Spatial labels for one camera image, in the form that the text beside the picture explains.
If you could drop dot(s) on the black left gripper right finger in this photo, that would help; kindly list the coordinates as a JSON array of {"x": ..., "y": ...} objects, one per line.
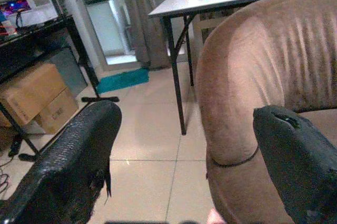
[{"x": 297, "y": 161}]

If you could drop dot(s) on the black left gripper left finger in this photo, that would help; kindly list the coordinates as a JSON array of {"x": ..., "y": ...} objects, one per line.
[{"x": 65, "y": 161}]

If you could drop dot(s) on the teal floor mat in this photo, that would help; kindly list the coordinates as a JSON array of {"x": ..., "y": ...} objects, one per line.
[{"x": 122, "y": 80}]

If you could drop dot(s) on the brown velvet sofa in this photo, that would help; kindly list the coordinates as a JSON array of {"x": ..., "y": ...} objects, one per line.
[{"x": 263, "y": 63}]

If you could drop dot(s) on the small cardboard box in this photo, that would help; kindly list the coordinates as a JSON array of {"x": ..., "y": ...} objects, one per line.
[{"x": 56, "y": 114}]

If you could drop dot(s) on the large cardboard box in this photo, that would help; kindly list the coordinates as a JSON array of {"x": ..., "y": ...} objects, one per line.
[{"x": 31, "y": 92}]

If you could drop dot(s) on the grey flat panel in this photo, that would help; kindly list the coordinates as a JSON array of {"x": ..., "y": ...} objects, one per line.
[{"x": 69, "y": 69}]

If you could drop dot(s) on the black metal desk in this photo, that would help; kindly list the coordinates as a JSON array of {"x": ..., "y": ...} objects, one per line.
[{"x": 34, "y": 42}]

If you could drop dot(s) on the grey curtain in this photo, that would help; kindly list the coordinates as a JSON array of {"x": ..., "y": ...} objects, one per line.
[{"x": 147, "y": 21}]

